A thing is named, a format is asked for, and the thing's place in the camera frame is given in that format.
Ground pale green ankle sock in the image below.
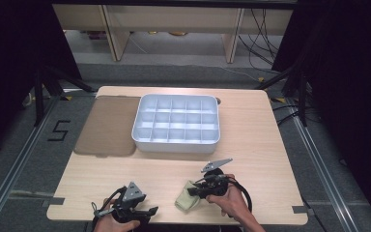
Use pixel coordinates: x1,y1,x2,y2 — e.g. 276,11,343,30
174,180,204,213

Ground person's right hand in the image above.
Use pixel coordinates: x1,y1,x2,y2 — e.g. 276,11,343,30
206,173,255,224

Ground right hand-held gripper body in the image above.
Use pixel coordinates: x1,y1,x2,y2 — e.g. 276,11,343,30
195,158,234,198

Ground black floor cables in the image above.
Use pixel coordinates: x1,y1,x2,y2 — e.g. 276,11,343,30
271,103,307,128

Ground aluminium floor rail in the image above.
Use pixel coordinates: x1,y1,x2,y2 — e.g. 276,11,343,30
285,98,356,232
0,96,61,232

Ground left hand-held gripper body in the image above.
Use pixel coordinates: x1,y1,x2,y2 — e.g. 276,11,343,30
111,182,147,224

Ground person's left hand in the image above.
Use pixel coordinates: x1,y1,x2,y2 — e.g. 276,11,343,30
93,198,141,232

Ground black curtain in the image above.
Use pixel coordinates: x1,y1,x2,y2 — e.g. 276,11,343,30
271,0,371,232
0,0,83,162

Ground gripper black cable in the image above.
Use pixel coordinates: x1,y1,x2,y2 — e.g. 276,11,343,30
226,178,253,218
91,186,128,227

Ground white divided storage box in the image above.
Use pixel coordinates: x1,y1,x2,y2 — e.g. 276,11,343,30
130,93,221,155

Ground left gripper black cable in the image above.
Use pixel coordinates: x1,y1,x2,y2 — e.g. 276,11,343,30
91,186,128,227

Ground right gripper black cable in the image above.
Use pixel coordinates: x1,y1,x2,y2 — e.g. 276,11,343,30
226,178,253,218

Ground bundle of black hanging cables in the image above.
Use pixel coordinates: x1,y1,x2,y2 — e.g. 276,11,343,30
238,9,284,67

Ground light wooden desk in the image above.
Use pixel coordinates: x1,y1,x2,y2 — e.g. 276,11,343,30
52,3,294,64

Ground white floor cable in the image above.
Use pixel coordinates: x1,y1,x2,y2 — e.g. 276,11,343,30
128,32,261,82

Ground black metal stand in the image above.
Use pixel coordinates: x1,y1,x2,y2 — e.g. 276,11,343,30
254,66,309,128
33,64,98,128

